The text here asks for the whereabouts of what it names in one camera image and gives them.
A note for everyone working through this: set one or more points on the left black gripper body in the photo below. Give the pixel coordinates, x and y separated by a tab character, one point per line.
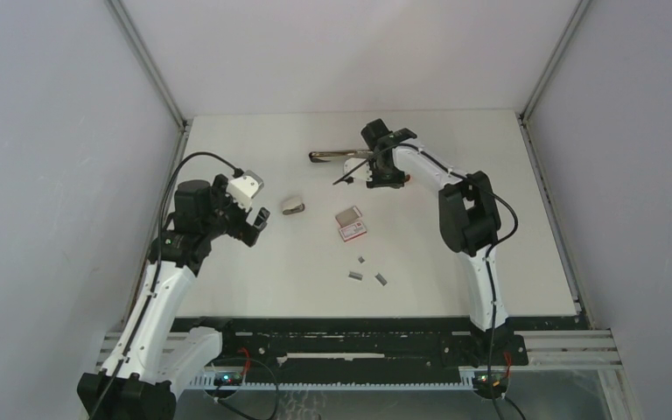
227	217

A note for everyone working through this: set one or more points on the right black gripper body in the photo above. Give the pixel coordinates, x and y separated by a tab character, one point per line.
384	175

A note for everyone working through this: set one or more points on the staple box tray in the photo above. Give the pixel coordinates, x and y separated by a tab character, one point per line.
348	216

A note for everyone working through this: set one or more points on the silver staple strip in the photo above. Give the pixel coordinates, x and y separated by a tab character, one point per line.
381	279
355	276

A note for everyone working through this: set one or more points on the red white staple box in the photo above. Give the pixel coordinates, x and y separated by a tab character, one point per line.
352	231

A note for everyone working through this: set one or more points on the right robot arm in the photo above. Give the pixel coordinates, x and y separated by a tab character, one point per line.
468	216

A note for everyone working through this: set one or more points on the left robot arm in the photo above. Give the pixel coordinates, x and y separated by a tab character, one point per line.
138	380

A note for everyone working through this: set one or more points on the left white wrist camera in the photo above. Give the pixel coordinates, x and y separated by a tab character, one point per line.
244	188

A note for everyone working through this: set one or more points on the left controller board with wires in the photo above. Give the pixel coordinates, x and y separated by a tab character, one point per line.
225	383

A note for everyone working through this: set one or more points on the controller board with wires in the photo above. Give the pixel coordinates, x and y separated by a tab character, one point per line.
225	383
493	386

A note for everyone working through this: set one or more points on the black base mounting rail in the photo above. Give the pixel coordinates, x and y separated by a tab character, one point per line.
364	351

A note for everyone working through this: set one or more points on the right controller board with wires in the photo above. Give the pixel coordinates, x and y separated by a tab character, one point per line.
493	386

